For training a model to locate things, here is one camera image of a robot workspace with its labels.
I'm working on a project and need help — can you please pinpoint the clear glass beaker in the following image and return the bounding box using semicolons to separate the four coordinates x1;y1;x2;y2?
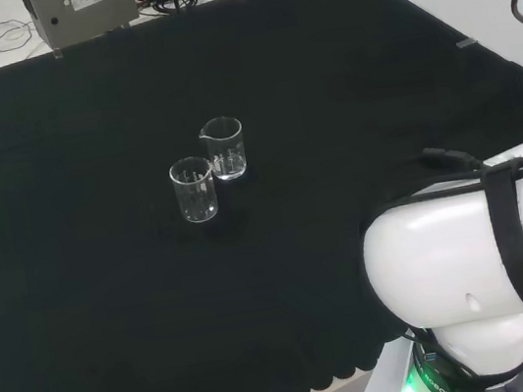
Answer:
166;153;221;227
196;113;252;185

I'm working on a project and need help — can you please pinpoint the black bench cloth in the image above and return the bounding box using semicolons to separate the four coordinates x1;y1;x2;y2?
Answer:
0;0;523;392

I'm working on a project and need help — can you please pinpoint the grey metal box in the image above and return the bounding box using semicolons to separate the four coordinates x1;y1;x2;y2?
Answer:
21;0;145;57

